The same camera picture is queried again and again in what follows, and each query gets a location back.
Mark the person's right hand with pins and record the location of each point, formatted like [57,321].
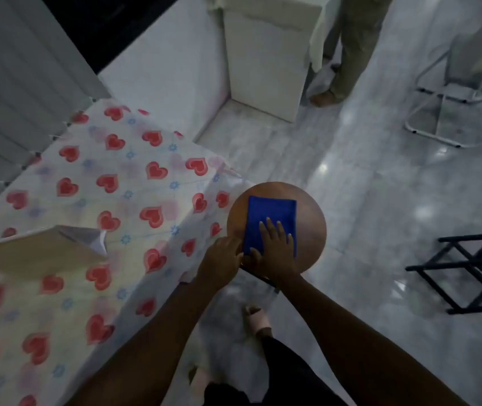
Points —
[277,257]

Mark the person's left hand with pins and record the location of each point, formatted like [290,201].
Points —
[217,262]

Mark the round wooden stool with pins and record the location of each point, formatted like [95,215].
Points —
[308,224]

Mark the blue cleaning cloth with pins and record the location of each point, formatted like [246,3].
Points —
[270,209]

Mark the white desk calendar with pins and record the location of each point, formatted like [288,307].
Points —
[33,253]

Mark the person's right forearm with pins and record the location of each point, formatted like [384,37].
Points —
[351,342]

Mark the person's left forearm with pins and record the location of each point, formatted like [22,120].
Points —
[156,346]

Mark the person's black shorts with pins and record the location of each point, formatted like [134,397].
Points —
[283,376]

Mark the heart-patterned tablecloth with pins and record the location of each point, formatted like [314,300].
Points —
[97,207]

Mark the pink slipper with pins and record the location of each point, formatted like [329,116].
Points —
[258,321]
[198,378]

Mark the white cabinet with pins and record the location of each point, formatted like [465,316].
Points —
[262,63]

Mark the black metal rack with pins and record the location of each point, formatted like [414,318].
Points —
[474,260]

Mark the white draped cloth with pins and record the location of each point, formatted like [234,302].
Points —
[321,33]

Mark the dark window pane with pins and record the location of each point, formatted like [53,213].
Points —
[105,25]

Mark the grey vertical blinds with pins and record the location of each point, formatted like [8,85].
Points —
[8,101]

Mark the white folding chair frame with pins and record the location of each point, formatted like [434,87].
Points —
[444,95]

